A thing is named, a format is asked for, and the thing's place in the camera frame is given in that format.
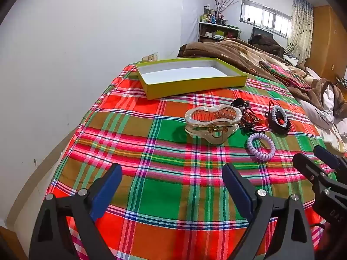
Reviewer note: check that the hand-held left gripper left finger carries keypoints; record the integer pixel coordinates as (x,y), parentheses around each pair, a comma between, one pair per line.
(108,189)

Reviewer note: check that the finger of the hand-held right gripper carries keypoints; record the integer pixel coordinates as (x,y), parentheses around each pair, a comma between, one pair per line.
(305,166)
(326,155)

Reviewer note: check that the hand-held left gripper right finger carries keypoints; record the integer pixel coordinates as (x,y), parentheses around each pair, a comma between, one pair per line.
(238,189)

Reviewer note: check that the black band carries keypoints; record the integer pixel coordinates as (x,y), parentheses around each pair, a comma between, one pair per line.
(282,130)

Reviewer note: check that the cream hair claw clip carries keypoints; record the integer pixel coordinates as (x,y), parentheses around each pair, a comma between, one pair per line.
(202,135)

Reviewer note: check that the yellow-green cardboard box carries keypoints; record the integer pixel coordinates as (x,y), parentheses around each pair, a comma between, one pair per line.
(189,86)

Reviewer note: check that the pale quilt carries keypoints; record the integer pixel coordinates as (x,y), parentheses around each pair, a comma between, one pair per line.
(320,113)

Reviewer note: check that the plaid bed sheet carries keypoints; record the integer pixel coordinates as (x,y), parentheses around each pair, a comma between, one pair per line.
(168,173)

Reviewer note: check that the folded plaid cloth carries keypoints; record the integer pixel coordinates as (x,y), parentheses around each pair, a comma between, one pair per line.
(284,73)

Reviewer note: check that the wooden wardrobe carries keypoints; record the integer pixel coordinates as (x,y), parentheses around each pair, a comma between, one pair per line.
(325,40)

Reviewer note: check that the dark jacket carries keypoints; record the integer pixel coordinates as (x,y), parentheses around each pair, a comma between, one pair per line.
(267,43)

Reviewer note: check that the brown blanket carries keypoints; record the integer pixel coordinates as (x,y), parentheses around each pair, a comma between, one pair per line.
(238,54)

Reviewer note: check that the dotted curtain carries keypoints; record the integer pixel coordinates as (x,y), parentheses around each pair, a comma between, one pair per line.
(299,27)

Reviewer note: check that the black monitor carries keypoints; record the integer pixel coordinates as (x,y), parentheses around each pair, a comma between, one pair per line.
(260,31)

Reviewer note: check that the window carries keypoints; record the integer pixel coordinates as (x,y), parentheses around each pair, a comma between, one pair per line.
(265,19)

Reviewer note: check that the wooden shelf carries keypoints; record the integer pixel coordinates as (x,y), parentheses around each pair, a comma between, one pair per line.
(214,32)

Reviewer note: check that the group of bottles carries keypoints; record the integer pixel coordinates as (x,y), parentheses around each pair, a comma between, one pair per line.
(210,17)

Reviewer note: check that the vase of dried branches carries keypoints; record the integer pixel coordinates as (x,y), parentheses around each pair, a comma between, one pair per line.
(221,4)

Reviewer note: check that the wall socket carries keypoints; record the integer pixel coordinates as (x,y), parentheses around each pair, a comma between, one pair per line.
(150,57)

